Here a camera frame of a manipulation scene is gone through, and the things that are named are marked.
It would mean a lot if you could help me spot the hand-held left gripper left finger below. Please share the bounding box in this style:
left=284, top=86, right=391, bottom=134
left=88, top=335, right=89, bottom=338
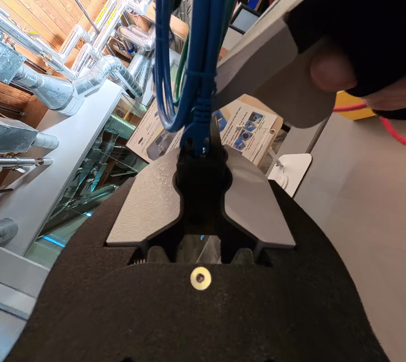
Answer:
left=105, top=147, right=186, bottom=250

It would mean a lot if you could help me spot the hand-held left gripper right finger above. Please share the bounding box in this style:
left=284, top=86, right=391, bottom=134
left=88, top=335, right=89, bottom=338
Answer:
left=220, top=145, right=297, bottom=251

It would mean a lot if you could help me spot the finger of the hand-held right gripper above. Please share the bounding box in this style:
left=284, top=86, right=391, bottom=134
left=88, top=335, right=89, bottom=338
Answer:
left=215, top=0, right=356, bottom=96

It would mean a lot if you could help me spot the black ethernet port box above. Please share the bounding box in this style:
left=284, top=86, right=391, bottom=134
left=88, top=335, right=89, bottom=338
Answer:
left=178, top=123, right=226, bottom=239

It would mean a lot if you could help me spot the blue ethernet cable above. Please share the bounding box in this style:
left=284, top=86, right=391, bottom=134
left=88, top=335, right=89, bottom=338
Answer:
left=154, top=0, right=230, bottom=158

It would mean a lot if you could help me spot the red ethernet cable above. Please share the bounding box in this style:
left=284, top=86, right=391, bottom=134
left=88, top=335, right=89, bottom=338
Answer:
left=265, top=0, right=406, bottom=145

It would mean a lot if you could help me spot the yellow plastic bin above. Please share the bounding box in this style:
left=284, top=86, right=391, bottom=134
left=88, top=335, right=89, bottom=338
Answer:
left=335, top=91, right=379, bottom=121

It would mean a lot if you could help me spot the person's right hand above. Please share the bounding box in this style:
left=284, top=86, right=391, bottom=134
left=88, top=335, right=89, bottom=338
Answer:
left=311, top=39, right=406, bottom=113

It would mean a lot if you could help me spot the computer monitor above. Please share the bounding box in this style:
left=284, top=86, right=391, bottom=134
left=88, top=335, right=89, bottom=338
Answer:
left=230, top=4, right=261, bottom=37

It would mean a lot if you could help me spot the white sign base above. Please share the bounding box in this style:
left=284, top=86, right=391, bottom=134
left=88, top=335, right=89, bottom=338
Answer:
left=267, top=153, right=313, bottom=198

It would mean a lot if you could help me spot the printed instruction sheet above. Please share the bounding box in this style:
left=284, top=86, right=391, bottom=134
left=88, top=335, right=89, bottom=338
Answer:
left=133, top=93, right=283, bottom=167

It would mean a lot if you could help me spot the white pillar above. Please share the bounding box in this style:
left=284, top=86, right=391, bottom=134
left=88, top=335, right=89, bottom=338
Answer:
left=0, top=79, right=148, bottom=256

